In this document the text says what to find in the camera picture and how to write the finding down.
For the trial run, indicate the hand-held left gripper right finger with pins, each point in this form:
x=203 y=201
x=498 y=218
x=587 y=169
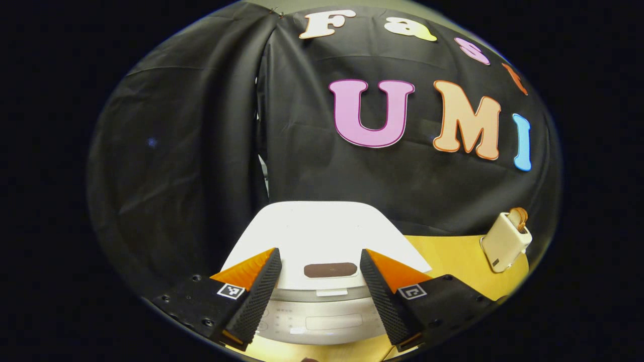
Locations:
x=385 y=301

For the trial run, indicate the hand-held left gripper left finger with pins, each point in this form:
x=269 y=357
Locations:
x=259 y=301

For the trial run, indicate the white rice cooker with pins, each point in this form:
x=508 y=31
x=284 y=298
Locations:
x=322 y=231

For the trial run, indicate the white toaster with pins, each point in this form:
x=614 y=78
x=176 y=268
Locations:
x=505 y=246

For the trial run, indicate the toasted bread slice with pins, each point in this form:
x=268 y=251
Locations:
x=518 y=218

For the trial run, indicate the black backdrop cloth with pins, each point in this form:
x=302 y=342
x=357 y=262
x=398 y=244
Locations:
x=176 y=151

